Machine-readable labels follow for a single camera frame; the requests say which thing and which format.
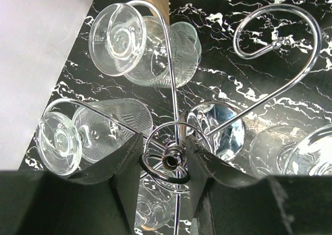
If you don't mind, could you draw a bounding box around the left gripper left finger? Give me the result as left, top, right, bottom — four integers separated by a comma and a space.
1, 134, 143, 234

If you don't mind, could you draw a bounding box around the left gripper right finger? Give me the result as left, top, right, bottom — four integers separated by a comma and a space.
186, 135, 331, 234

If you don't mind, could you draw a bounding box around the clear wine glass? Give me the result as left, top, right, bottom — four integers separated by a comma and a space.
249, 124, 331, 178
134, 176, 176, 231

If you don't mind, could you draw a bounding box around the ribbed glass goblet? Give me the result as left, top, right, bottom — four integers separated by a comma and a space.
36, 98, 153, 176

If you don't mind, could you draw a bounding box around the chrome wine glass rack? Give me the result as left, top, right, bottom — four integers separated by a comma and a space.
43, 0, 322, 235

